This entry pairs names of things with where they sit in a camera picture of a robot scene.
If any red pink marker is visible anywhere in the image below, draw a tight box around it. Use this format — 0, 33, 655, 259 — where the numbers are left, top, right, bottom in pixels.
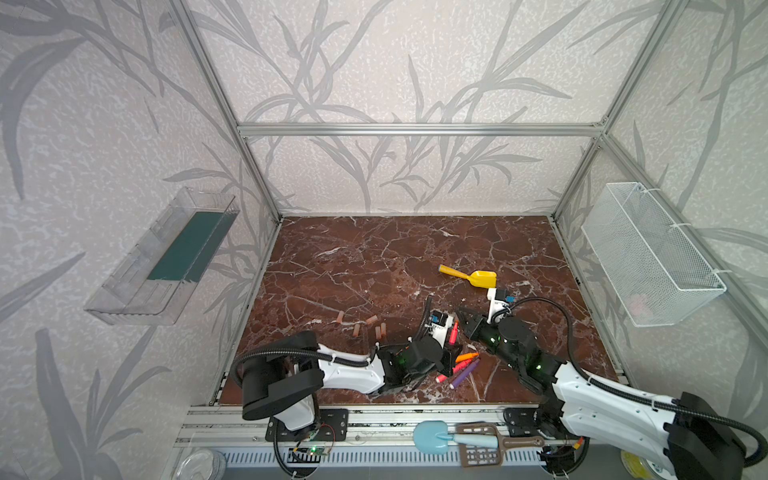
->
449, 321, 460, 345

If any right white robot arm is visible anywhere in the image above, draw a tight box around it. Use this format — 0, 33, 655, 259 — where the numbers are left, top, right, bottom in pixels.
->
456, 307, 767, 479

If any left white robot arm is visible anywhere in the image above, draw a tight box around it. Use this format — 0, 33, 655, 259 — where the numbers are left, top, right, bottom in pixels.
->
229, 331, 461, 442

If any right pink marker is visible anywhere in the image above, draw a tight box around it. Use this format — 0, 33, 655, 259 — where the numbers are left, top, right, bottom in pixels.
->
436, 359, 473, 383

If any right orange marker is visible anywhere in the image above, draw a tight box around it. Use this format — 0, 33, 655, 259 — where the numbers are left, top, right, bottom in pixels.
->
455, 352, 479, 364

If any purple marker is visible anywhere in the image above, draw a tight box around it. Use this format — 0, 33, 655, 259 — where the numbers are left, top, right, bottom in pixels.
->
450, 357, 480, 390

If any yellow toy scoop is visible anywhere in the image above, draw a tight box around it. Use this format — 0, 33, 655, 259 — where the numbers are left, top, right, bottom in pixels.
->
438, 265, 497, 289

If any clear glass bowl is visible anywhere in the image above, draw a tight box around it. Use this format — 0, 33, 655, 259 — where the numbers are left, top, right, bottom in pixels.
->
172, 448, 227, 480

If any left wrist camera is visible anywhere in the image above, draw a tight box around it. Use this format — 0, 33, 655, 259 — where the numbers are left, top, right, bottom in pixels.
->
426, 310, 455, 347

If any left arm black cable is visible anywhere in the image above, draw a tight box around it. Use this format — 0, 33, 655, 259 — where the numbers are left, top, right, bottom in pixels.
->
229, 295, 434, 385

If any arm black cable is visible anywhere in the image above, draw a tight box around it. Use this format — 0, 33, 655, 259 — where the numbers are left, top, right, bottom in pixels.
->
229, 295, 434, 385
509, 296, 768, 469

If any white wire basket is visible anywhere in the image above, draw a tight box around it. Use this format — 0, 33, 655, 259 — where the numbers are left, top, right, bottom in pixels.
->
582, 182, 727, 328

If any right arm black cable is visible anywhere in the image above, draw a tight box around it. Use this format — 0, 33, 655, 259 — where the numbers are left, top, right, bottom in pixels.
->
509, 296, 768, 469

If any aluminium front rail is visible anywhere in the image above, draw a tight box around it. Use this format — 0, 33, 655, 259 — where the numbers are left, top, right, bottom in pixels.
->
173, 403, 676, 448

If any clear plastic wall shelf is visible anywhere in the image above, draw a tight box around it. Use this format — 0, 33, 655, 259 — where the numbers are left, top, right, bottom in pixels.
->
84, 187, 240, 326

